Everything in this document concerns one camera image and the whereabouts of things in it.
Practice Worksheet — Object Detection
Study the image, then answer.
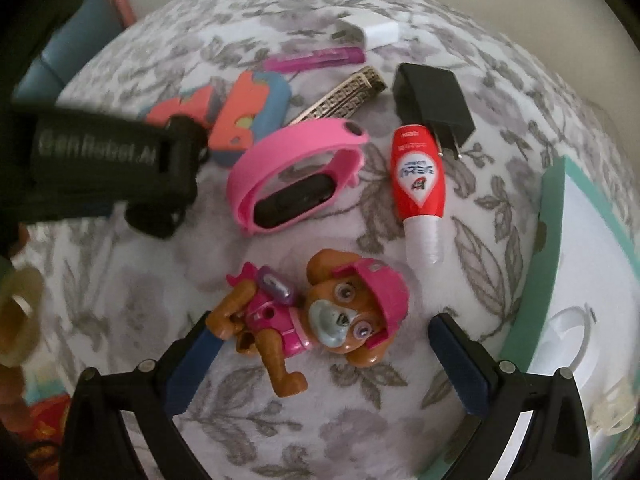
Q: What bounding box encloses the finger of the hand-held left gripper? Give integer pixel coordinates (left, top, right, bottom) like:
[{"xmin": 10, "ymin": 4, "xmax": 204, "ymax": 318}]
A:
[
  {"xmin": 167, "ymin": 114, "xmax": 210, "ymax": 166},
  {"xmin": 124, "ymin": 195, "xmax": 188, "ymax": 239}
]

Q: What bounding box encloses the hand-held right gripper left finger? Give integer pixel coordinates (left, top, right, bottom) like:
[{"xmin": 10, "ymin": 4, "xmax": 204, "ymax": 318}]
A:
[{"xmin": 59, "ymin": 310, "xmax": 226, "ymax": 480}]

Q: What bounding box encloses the small white box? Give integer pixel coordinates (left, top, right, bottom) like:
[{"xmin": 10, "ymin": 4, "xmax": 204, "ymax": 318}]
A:
[{"xmin": 340, "ymin": 15, "xmax": 401, "ymax": 51}]

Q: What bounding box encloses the black charger adapter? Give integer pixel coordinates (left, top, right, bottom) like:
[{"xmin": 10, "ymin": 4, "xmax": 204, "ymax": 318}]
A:
[{"xmin": 391, "ymin": 62, "xmax": 476, "ymax": 161}]

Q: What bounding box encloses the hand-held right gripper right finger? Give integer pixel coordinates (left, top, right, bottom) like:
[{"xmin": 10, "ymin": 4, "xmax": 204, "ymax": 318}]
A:
[{"xmin": 427, "ymin": 312, "xmax": 593, "ymax": 480}]

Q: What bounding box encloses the brown dog toy figure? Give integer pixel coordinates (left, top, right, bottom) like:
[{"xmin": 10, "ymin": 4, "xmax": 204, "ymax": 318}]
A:
[{"xmin": 206, "ymin": 249, "xmax": 411, "ymax": 401}]

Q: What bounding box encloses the blue pink furniture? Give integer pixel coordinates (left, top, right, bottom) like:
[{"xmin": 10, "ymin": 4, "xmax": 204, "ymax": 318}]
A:
[{"xmin": 15, "ymin": 0, "xmax": 136, "ymax": 106}]

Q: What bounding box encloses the small orange blue toy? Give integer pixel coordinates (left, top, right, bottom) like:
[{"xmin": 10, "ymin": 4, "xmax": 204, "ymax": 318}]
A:
[{"xmin": 142, "ymin": 85, "xmax": 221, "ymax": 128}]

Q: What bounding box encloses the floral blanket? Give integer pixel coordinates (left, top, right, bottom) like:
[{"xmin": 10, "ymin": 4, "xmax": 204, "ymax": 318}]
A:
[{"xmin": 10, "ymin": 0, "xmax": 640, "ymax": 480}]

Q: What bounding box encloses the pink watch band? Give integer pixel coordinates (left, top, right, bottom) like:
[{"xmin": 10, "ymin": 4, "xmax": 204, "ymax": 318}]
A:
[{"xmin": 226, "ymin": 120, "xmax": 370, "ymax": 237}]

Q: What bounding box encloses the white watch band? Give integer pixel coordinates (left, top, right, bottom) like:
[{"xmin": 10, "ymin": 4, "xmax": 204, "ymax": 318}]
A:
[{"xmin": 547, "ymin": 302, "xmax": 601, "ymax": 411}]

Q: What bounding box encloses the orange blue case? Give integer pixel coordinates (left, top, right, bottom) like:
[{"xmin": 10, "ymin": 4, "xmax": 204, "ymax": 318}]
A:
[{"xmin": 207, "ymin": 71, "xmax": 293, "ymax": 167}]

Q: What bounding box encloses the tape roll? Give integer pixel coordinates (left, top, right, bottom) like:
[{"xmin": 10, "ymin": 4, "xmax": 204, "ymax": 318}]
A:
[{"xmin": 0, "ymin": 265, "xmax": 47, "ymax": 367}]

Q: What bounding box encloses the red bottle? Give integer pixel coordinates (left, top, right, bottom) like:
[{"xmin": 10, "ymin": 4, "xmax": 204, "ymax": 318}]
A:
[{"xmin": 389, "ymin": 122, "xmax": 446, "ymax": 267}]

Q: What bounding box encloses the patterned metal bar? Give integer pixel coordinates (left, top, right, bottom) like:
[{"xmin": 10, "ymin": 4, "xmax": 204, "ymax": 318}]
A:
[{"xmin": 286, "ymin": 66, "xmax": 390, "ymax": 126}]

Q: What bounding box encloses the magenta tube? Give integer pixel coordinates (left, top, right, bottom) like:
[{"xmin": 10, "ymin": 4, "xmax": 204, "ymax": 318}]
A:
[{"xmin": 262, "ymin": 46, "xmax": 365, "ymax": 73}]

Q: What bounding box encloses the white tray teal rim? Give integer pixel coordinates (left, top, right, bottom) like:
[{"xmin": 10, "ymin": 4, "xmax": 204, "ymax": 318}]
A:
[{"xmin": 422, "ymin": 155, "xmax": 640, "ymax": 480}]

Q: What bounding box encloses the white plastic piece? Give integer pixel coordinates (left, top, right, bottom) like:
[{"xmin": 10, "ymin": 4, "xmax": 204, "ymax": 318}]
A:
[{"xmin": 595, "ymin": 375, "xmax": 636, "ymax": 433}]

